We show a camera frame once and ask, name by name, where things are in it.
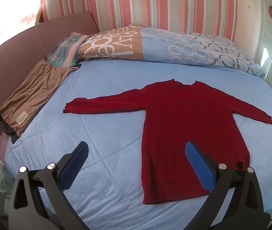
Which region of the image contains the light blue quilted bedspread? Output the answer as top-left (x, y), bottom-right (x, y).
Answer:
top-left (5, 59), bottom-right (272, 229)

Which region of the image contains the pink polka dot cloth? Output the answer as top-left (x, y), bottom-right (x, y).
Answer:
top-left (0, 132), bottom-right (10, 161)

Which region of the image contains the red knit sweater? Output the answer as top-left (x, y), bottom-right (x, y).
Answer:
top-left (63, 80), bottom-right (272, 204)

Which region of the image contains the blue and brown patterned duvet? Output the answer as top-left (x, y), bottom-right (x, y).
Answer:
top-left (78, 24), bottom-right (265, 77)

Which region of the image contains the brown folded garment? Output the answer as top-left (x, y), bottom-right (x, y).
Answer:
top-left (0, 59), bottom-right (80, 143)

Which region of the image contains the mauve upholstered headboard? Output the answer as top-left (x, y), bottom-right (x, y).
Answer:
top-left (0, 12), bottom-right (97, 135)

